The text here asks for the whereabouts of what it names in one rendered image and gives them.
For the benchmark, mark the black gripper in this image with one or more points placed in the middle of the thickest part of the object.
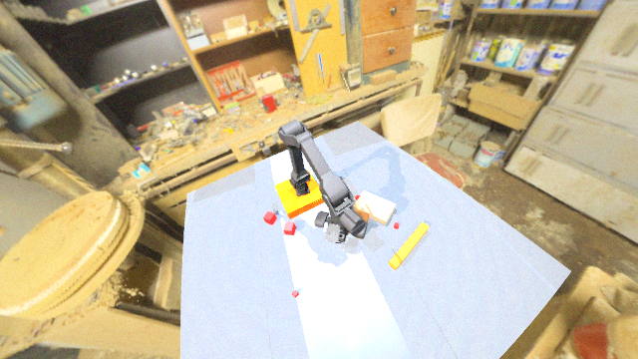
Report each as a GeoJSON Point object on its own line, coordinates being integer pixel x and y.
{"type": "Point", "coordinates": [323, 217]}

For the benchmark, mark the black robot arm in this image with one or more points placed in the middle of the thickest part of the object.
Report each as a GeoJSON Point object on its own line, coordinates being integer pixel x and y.
{"type": "Point", "coordinates": [300, 141]}

